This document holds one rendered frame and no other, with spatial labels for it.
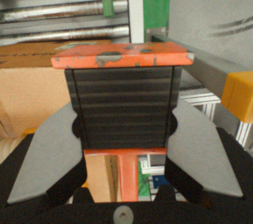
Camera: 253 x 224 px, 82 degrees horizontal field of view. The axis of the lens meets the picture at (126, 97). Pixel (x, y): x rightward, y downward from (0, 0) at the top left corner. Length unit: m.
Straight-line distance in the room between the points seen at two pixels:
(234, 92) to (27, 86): 0.37
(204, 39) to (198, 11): 0.20
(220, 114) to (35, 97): 1.30
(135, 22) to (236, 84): 0.41
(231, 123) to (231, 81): 1.21
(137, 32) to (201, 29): 0.79
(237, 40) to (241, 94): 1.18
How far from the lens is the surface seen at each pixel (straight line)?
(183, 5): 1.26
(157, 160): 1.58
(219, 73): 0.36
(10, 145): 0.30
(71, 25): 0.74
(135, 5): 0.60
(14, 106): 0.35
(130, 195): 0.21
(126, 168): 0.17
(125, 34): 0.65
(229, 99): 0.33
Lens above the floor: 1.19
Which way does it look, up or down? 63 degrees down
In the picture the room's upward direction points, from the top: 180 degrees clockwise
